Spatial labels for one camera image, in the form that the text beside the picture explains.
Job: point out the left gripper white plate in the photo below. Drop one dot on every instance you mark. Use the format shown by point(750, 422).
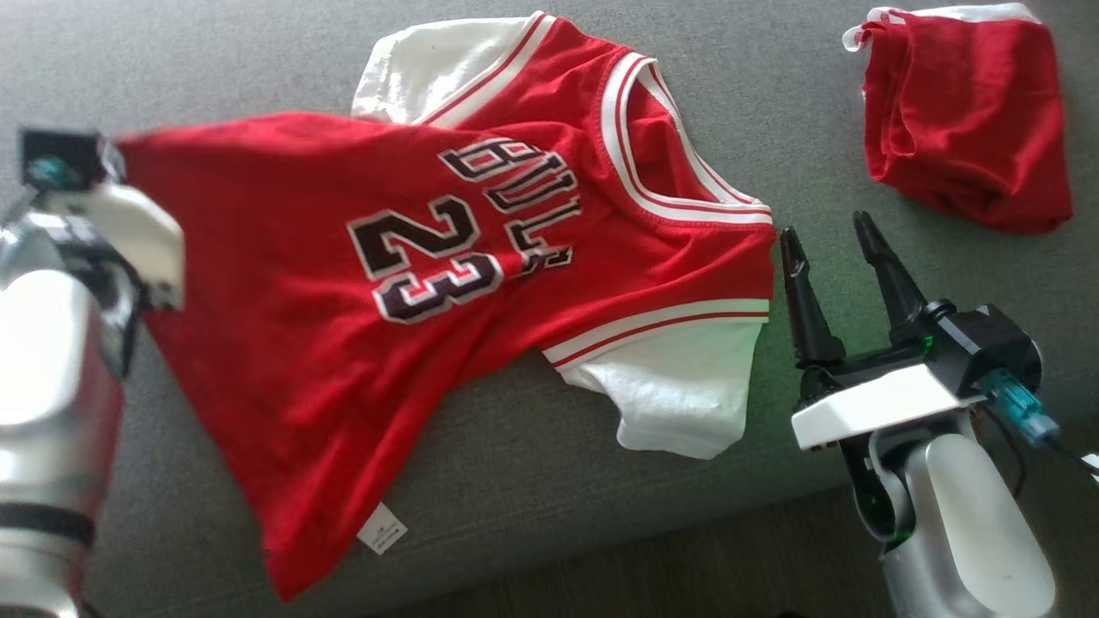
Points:
point(137, 232)

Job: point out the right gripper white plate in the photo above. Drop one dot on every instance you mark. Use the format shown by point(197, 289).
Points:
point(876, 399)

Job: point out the red Bulls 23 jersey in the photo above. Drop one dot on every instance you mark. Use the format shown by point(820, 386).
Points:
point(300, 300)

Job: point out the red shorts white waistband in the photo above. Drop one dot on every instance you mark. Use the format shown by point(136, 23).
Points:
point(962, 112)

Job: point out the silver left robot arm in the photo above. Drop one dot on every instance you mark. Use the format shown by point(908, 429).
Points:
point(51, 386)

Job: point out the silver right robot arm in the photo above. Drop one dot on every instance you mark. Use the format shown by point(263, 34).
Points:
point(979, 532)

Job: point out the grey fabric sofa seat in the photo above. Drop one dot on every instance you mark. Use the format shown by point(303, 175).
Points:
point(515, 463)

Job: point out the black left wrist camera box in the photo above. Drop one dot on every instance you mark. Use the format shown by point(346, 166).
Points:
point(69, 154)

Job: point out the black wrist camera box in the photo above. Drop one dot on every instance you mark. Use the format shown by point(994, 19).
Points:
point(987, 343)
point(69, 154)

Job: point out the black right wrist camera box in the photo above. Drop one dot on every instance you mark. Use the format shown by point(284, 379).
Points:
point(987, 343)

